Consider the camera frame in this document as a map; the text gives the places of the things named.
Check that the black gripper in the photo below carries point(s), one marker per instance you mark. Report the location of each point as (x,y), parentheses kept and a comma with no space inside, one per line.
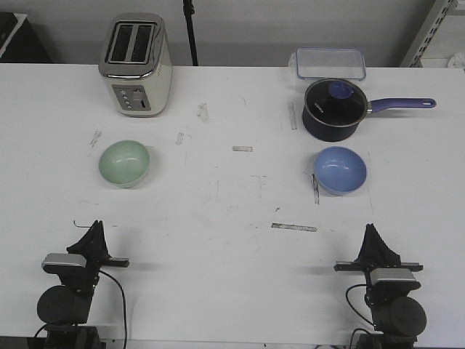
(382,254)
(86,279)

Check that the blue bowl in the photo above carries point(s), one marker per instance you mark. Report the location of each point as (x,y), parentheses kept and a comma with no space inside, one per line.
(339,170)

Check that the green bowl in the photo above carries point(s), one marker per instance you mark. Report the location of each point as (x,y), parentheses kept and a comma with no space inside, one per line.
(124,163)

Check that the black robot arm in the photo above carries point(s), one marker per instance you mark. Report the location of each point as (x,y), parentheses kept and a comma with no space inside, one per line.
(396,318)
(65,308)

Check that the glass pot lid blue knob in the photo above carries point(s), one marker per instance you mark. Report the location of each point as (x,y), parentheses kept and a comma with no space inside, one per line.
(336,102)

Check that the clear plastic food container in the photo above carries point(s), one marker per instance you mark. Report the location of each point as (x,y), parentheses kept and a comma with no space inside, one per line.
(317,63)

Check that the cream and chrome toaster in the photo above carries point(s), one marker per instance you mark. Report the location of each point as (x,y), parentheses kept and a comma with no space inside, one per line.
(135,64)

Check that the grey metal shelf upright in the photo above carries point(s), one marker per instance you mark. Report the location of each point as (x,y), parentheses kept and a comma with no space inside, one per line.
(440,37)

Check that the white crumpled cloth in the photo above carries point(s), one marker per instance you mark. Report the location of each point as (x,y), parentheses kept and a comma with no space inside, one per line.
(457,61)

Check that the black tripod pole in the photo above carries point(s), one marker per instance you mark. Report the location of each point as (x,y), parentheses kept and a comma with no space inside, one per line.
(189,11)

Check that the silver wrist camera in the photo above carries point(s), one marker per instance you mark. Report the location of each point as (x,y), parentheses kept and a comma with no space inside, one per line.
(53,260)
(389,275)

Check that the blue saucepan with handle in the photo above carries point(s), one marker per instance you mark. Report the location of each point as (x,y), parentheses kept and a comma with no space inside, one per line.
(336,134)

